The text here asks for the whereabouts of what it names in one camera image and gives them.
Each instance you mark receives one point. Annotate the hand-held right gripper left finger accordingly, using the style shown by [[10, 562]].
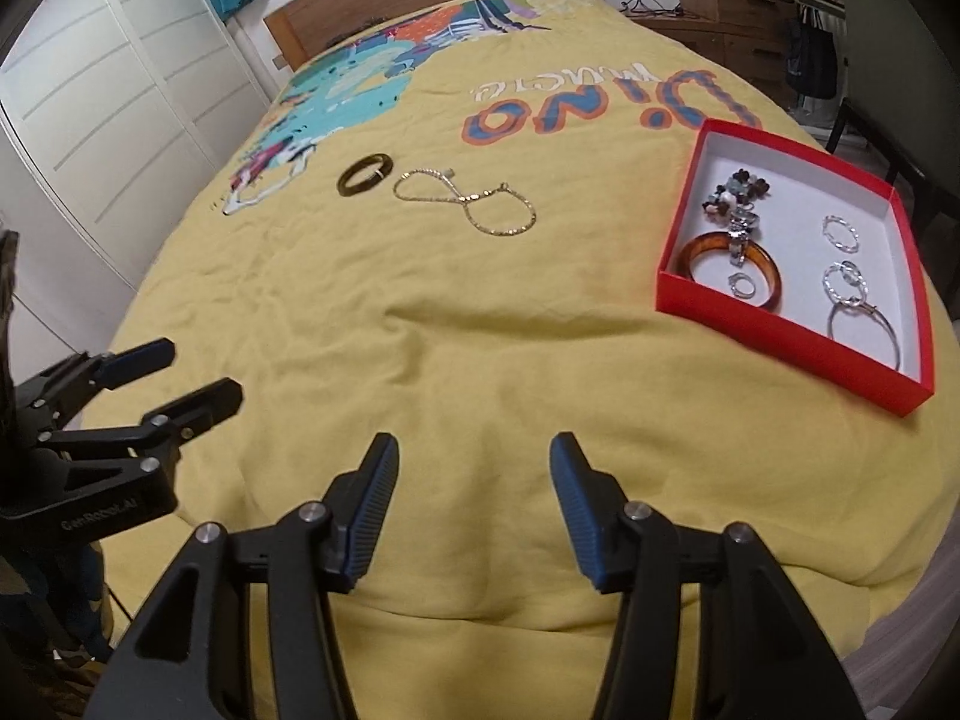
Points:
[[367, 517]]

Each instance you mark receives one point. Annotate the blue hanging bag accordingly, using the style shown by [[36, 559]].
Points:
[[810, 52]]

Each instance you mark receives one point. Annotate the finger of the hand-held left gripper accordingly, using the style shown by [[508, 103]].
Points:
[[202, 405], [139, 360]]

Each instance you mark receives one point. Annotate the dark olive bangle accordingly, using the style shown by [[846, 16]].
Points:
[[352, 187]]

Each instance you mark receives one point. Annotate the thin gold bangle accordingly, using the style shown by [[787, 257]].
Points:
[[892, 334]]

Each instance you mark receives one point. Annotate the amber bangle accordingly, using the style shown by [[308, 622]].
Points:
[[772, 277]]

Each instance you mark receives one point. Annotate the person's patterned clothing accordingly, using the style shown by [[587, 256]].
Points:
[[45, 615]]

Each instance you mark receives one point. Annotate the white wardrobe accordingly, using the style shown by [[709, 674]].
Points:
[[112, 90]]

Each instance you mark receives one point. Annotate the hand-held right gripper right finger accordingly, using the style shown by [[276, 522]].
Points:
[[581, 510]]

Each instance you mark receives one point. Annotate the red jewelry box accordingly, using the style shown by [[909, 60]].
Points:
[[795, 187]]

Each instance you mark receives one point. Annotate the grey office chair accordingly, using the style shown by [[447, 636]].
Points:
[[892, 52]]

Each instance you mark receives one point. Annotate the yellow printed blanket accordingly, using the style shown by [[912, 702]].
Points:
[[450, 315]]

